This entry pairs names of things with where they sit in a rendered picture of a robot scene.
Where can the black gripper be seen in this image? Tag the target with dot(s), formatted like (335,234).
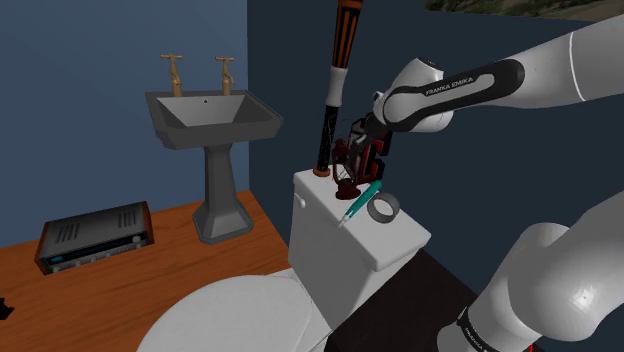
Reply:
(378,141)

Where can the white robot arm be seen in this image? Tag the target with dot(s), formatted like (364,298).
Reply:
(546,282)

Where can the dark red toy figure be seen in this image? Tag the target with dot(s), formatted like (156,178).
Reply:
(347,189)

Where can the teal syringe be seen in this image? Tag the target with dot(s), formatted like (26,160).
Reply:
(362,204)

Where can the grey tape roll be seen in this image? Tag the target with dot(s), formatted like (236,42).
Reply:
(390,213)

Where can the white toilet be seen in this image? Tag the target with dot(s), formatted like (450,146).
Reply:
(336,244)

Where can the orange black baseball bat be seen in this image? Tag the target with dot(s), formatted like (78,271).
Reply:
(344,34)

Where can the black stereo receiver wooden case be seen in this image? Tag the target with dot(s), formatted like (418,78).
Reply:
(92,234)

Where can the small black object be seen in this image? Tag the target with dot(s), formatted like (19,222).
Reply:
(5,310)

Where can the grey pedestal sink brass taps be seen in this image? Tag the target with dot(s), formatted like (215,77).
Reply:
(222,200)

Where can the wall picture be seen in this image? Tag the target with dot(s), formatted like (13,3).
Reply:
(526,7)

